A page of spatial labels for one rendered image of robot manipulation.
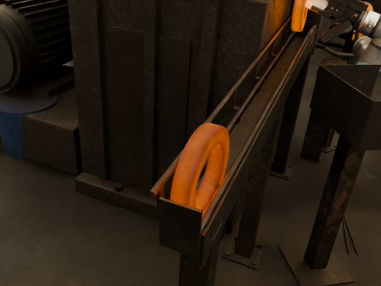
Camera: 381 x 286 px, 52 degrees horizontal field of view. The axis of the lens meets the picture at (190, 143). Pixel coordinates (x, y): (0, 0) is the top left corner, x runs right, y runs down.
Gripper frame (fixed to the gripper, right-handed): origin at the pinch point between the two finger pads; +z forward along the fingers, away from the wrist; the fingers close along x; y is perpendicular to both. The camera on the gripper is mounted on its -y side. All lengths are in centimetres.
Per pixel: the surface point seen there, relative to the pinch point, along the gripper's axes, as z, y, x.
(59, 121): 73, -80, 23
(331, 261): -52, -72, 26
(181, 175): -2, -11, 97
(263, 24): 5.2, -4.4, 27.7
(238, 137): -5, -23, 60
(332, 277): -53, -72, 34
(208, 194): -6, -21, 87
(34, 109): 89, -83, 20
